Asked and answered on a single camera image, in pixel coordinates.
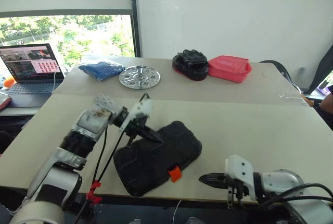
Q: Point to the person in dark clothes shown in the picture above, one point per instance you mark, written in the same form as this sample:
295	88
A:
327	104

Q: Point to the blue bead bag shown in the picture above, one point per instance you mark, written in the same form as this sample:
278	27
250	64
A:
101	70

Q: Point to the pinkish red flat case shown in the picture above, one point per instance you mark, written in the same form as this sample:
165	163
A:
4	102

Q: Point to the red tape strip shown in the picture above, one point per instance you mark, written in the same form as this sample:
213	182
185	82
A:
94	192

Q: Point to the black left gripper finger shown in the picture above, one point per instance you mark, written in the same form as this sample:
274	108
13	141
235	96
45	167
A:
152	131
149	137

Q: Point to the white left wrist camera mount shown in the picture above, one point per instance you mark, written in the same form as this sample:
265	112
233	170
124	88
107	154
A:
141	108

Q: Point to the round perforated metal plate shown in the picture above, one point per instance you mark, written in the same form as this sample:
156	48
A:
139	76

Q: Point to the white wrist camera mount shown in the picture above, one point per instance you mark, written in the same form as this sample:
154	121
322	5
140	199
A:
240	168
141	108

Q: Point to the red plastic box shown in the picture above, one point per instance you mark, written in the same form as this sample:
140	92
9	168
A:
229	69

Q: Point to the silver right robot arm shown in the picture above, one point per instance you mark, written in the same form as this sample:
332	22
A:
281	182

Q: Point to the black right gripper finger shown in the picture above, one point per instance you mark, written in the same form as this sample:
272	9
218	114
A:
214	185
214	177

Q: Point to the dark rounded shape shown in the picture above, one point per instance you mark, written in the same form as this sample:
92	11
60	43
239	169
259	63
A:
195	221
136	221

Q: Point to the black angled panel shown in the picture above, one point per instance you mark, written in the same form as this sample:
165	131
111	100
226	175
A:
321	73

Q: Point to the dark window frame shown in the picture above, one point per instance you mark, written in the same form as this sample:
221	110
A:
135	26

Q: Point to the open laptop computer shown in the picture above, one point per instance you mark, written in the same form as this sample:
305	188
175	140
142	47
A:
26	60

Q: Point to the black gadget pile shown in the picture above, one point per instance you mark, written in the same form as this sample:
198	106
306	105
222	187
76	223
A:
192	57

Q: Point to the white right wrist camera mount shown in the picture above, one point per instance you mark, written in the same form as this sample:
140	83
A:
240	168

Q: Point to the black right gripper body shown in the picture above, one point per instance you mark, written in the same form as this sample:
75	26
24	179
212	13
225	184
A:
235	190

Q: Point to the black plastic tool case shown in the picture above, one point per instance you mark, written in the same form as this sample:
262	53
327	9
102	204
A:
156	161

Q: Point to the small orange fuzzy object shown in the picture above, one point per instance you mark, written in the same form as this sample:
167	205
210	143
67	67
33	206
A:
9	82

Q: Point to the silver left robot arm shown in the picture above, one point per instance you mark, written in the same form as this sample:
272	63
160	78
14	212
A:
88	122

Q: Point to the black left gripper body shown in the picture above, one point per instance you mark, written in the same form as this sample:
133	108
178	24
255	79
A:
135	126

